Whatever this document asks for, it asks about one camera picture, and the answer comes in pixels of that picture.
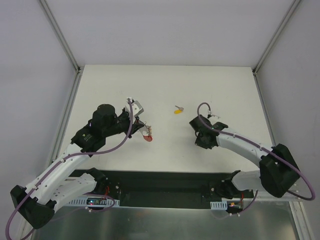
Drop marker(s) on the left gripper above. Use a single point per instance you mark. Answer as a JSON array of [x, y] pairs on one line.
[[135, 126]]

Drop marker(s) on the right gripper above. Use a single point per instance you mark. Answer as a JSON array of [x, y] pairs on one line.
[[201, 140]]

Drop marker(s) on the red grey carabiner keyring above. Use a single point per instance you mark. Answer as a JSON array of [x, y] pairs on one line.
[[147, 133]]

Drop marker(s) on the key with yellow tag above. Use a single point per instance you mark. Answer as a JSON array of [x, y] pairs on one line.
[[178, 110]]

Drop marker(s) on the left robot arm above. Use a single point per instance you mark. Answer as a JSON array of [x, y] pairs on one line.
[[39, 200]]

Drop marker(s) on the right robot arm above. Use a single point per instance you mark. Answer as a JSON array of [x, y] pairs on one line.
[[276, 172]]

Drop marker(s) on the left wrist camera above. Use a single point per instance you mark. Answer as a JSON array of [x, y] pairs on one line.
[[134, 106]]

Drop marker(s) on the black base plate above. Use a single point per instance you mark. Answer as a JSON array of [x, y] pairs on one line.
[[175, 190]]

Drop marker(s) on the right aluminium frame post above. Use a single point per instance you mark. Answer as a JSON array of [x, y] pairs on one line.
[[295, 4]]

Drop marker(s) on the aluminium frame post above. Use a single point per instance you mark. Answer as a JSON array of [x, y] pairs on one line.
[[295, 4], [59, 35]]

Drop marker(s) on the right white cable duct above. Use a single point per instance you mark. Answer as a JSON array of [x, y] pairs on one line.
[[219, 205]]

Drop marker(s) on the white cable duct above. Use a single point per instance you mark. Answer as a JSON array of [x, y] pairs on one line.
[[219, 205], [93, 201]]

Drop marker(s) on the left white cable duct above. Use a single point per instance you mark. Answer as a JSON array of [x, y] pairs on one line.
[[93, 201]]

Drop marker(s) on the left aluminium frame post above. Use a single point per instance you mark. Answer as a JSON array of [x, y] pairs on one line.
[[59, 35]]

